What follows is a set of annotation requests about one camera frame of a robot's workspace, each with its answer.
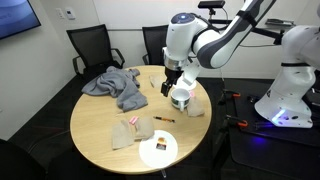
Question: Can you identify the black mesh office chair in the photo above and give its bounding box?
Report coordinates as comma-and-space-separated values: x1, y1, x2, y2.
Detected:
65, 23, 126, 79
141, 23, 169, 66

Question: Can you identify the white mug green band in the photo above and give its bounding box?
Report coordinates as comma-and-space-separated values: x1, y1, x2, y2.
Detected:
170, 87, 192, 113

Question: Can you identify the gray whiteboard tray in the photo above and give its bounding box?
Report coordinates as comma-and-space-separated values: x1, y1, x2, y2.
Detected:
264, 17, 296, 28

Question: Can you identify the wall mounted TV screen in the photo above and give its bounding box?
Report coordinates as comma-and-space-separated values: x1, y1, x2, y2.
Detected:
0, 0, 42, 40

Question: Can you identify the gray hoodie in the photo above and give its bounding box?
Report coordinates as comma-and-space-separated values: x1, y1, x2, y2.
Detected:
81, 65, 149, 113

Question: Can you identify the white wall thermostat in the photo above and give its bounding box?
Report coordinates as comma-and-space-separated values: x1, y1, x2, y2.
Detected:
64, 7, 76, 21

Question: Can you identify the black clamp orange handle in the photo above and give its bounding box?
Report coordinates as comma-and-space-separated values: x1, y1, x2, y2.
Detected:
218, 89, 242, 106
213, 114, 249, 144

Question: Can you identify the white wall whiteboard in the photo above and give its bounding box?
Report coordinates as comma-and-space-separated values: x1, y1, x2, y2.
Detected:
92, 0, 311, 32

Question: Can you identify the black robot base board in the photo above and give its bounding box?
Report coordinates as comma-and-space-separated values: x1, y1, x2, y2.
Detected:
229, 87, 320, 148

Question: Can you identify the large white plate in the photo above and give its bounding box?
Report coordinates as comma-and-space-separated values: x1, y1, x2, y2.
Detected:
181, 79, 198, 92

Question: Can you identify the brown paper napkin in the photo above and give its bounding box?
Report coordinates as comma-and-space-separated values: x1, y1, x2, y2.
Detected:
148, 74, 164, 89
134, 116, 155, 141
110, 119, 135, 151
186, 96, 205, 118

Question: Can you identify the small white plate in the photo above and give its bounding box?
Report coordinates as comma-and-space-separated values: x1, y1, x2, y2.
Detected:
138, 129, 179, 170

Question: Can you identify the white light switch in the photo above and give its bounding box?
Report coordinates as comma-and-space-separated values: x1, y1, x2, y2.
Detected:
55, 7, 65, 20

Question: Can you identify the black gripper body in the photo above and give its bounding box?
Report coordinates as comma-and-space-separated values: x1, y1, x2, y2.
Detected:
164, 64, 185, 84

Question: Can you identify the orange and black pen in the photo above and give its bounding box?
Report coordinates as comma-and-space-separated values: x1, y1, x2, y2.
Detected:
152, 115, 176, 124

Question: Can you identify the black stereo camera bar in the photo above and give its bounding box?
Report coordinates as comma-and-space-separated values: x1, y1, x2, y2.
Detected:
197, 0, 226, 10

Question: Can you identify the wrist camera mount box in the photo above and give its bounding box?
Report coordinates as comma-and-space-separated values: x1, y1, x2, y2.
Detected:
179, 59, 202, 84

